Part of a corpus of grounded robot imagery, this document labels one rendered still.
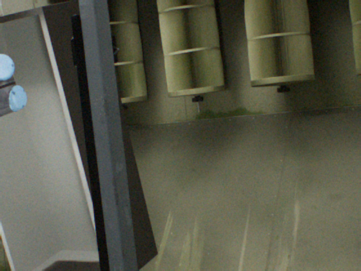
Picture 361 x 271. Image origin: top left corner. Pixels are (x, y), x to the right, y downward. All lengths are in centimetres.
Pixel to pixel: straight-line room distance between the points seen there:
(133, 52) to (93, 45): 245
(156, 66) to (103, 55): 266
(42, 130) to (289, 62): 126
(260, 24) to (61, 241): 150
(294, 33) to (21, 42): 133
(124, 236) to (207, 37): 222
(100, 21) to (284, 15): 191
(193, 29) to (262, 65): 50
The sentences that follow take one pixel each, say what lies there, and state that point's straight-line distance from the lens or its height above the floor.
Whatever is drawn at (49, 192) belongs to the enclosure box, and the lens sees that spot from 327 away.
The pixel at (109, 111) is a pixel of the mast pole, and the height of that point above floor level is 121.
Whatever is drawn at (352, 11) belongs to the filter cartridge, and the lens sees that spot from 317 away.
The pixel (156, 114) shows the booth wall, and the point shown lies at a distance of 413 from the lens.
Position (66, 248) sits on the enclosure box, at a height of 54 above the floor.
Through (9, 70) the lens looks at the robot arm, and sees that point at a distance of 233.
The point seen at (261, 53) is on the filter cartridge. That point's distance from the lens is 327.
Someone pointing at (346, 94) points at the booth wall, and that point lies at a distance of 353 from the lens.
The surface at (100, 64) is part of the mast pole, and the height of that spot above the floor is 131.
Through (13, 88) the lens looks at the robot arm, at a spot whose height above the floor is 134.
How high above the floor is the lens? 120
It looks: 3 degrees down
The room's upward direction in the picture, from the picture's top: 6 degrees counter-clockwise
